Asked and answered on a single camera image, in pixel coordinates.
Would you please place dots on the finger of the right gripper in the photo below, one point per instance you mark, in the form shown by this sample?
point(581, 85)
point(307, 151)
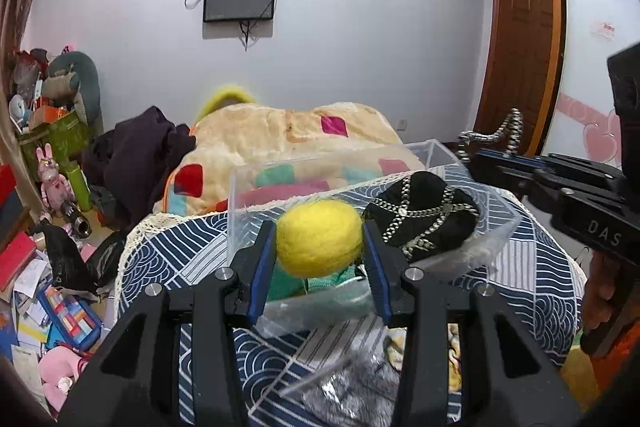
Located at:
point(520, 156)
point(512, 174)

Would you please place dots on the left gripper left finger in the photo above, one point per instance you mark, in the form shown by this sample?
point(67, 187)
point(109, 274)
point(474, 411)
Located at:
point(263, 256)

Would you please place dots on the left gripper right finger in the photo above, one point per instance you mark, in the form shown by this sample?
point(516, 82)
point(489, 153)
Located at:
point(374, 258)

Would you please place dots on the green knitted cloth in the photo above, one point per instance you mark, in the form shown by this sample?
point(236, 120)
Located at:
point(284, 286)

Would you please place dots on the yellow felt ball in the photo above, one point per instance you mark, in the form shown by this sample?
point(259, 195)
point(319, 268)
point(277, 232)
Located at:
point(316, 239)

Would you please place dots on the black chain hat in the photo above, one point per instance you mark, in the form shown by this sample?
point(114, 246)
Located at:
point(423, 216)

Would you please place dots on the right hand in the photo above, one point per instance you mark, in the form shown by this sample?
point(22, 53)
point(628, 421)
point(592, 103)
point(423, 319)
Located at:
point(599, 291)

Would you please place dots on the clear plastic storage bin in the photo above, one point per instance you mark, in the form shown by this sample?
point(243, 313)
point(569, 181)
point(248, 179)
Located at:
point(249, 208)

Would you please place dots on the blue white patterned tablecloth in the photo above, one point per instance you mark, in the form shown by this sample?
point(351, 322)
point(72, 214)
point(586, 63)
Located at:
point(539, 280)

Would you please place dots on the brown wooden door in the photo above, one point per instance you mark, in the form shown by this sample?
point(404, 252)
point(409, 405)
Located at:
point(517, 66)

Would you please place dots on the beige patchwork blanket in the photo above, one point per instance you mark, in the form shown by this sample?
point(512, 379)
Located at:
point(344, 143)

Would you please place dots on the grey sock in bag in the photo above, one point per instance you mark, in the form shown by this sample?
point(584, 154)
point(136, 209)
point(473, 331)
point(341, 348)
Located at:
point(360, 389)

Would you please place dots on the orange right sleeve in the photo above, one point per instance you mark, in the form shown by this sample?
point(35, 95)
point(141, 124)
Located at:
point(607, 368)

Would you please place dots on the dark purple clothing pile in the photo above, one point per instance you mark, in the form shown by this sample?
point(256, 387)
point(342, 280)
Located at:
point(132, 162)

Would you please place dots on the yellow plush toy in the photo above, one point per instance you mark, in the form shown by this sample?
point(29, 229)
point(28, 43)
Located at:
point(223, 97)

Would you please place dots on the white wardrobe sliding door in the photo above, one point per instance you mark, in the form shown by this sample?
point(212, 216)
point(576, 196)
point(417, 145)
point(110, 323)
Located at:
point(584, 123)

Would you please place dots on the green bottle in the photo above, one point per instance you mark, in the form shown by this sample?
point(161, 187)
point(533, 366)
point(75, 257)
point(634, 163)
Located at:
point(79, 186)

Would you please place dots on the black plastic bag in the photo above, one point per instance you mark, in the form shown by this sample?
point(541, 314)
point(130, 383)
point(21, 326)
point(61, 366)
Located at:
point(72, 273)

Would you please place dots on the pink bunny doll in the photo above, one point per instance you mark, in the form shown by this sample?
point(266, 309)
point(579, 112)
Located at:
point(55, 188)

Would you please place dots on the pink plush pillow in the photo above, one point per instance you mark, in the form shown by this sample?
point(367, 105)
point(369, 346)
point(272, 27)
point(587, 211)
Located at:
point(59, 369)

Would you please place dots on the green cardboard box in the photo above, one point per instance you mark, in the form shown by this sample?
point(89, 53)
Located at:
point(68, 137)

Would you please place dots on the grey green plush toy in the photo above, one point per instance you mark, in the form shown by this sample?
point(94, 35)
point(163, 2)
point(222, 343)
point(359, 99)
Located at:
point(72, 78)

